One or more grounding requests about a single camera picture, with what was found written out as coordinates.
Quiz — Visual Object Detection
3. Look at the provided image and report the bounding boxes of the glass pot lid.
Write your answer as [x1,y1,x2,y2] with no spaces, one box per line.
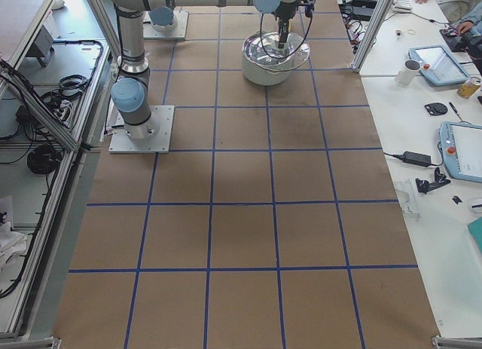
[242,32,310,72]

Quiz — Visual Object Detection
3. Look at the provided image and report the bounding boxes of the blue teach pendant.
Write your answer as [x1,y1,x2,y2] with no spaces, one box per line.
[439,121,481,183]
[408,45,470,86]

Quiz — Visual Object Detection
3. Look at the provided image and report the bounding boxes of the black round disc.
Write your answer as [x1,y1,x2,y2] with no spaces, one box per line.
[424,103,448,116]

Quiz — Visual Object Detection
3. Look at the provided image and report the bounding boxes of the pale green electric pot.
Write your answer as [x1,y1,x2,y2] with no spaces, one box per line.
[242,32,310,86]

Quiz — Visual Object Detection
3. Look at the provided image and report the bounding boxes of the aluminium frame post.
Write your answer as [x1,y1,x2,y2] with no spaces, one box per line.
[352,0,393,73]

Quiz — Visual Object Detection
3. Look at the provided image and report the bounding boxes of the black coiled cables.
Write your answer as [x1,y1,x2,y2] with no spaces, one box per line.
[26,143,63,175]

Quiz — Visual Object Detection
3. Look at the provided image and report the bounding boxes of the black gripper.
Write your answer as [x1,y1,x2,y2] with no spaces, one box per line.
[274,0,315,49]

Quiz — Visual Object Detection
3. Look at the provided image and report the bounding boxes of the near blue teach pendant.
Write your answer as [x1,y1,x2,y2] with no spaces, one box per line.
[439,121,481,183]

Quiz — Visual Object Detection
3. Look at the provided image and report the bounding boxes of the black power adapter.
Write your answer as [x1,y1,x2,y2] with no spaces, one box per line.
[402,151,432,167]

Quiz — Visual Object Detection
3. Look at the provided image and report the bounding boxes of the yellow drink can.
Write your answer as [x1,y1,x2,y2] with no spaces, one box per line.
[456,76,481,99]

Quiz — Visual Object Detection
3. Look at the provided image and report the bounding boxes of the white mug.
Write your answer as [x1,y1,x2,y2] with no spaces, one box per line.
[395,59,421,86]

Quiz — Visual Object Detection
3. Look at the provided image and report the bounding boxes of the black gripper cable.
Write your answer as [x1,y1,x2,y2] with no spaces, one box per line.
[258,0,316,67]

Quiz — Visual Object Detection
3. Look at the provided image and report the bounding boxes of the white crumpled cloth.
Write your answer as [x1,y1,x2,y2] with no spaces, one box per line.
[0,196,28,274]

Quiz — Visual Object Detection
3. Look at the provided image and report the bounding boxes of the far blue teach pendant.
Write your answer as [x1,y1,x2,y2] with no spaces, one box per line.
[408,45,470,86]

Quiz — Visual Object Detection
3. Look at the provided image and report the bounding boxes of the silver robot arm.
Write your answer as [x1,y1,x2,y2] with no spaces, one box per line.
[148,7,178,35]
[111,0,316,141]

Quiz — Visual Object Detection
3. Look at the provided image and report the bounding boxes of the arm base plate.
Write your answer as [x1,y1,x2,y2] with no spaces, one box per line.
[108,106,175,154]
[143,11,189,41]

